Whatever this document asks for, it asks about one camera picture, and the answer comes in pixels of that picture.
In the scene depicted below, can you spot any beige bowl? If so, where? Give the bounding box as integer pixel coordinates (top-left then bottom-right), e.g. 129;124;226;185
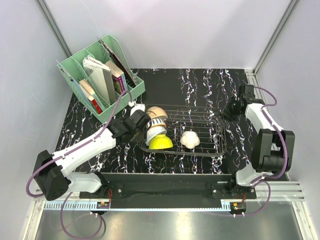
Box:
146;106;168;121

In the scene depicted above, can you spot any black wire dish rack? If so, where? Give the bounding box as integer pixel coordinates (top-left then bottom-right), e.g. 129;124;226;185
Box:
139;104;227;157

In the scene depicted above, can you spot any striped white bowl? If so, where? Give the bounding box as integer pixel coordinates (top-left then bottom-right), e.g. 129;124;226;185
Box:
146;118;167;129

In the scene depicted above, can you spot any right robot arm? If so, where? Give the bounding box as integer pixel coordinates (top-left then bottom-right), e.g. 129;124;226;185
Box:
222;84;295;199

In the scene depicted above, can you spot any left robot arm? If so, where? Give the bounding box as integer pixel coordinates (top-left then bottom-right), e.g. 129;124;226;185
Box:
33;104;151;201

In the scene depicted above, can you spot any white ribbed bowl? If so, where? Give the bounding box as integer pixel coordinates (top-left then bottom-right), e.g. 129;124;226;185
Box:
145;125;167;146

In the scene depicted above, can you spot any yellow bowl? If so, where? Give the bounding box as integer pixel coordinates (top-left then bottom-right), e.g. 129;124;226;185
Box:
148;134;173;150

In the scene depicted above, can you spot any red book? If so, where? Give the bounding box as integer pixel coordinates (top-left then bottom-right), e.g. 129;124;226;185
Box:
89;98;103;114

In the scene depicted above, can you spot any purple book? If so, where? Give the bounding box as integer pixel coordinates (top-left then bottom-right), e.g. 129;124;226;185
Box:
105;60;128;95

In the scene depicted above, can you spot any white flower-shaped bowl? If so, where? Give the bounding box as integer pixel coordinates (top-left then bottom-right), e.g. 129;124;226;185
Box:
180;131;200;149

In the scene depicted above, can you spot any grey book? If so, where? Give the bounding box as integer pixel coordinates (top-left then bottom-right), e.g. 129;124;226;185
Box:
89;65;116;105

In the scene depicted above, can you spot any green file organizer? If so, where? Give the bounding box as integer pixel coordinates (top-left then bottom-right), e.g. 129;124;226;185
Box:
57;35;146;124

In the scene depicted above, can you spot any white crumpled paper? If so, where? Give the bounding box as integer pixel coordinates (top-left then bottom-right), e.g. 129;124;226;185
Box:
82;55;101;76

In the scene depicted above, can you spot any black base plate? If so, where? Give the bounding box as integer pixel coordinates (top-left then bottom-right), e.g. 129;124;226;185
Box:
79;173;257;200

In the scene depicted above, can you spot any aluminium frame rail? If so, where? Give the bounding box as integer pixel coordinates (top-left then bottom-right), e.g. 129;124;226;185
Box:
244;69;305;202

